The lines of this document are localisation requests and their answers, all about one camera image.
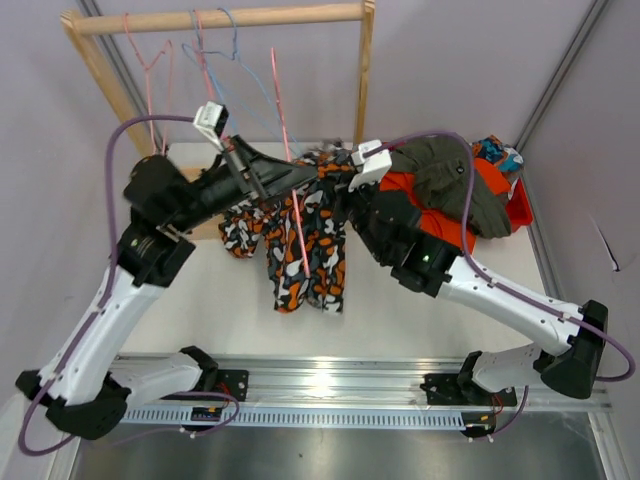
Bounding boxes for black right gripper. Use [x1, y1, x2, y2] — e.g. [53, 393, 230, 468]
[323, 171, 390, 265]

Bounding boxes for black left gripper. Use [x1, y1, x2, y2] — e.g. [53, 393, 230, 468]
[169, 134, 318, 235]

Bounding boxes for orange black camouflage shorts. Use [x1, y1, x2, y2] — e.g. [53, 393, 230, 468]
[218, 140, 354, 314]

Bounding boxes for olive grey shorts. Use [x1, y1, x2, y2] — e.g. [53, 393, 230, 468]
[389, 135, 512, 244]

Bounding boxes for pink hanger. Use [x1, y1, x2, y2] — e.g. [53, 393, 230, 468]
[270, 47, 311, 279]
[193, 9, 216, 101]
[122, 12, 175, 154]

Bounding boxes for light blue hanger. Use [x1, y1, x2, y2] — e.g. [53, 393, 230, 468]
[181, 9, 227, 104]
[217, 7, 303, 155]

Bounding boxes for colourful graphic print shorts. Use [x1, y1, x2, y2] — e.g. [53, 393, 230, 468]
[472, 135, 524, 174]

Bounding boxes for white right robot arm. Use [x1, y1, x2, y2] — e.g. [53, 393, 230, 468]
[336, 185, 608, 404]

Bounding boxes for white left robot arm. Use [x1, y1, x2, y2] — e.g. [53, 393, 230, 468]
[16, 136, 317, 440]

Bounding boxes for red plastic tray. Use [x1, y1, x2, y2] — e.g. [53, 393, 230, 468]
[506, 178, 534, 233]

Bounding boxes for wooden clothes rack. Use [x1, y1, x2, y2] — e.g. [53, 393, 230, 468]
[60, 1, 376, 142]

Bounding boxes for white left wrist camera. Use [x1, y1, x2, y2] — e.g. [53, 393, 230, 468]
[192, 101, 229, 153]

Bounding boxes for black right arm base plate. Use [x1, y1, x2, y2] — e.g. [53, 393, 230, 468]
[419, 373, 517, 407]

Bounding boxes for aluminium mounting rail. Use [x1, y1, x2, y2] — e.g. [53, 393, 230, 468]
[107, 353, 614, 414]

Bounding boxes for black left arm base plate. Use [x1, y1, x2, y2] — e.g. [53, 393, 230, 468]
[200, 369, 250, 402]

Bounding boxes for white slotted cable duct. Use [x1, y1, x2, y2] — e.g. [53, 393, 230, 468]
[123, 404, 466, 431]

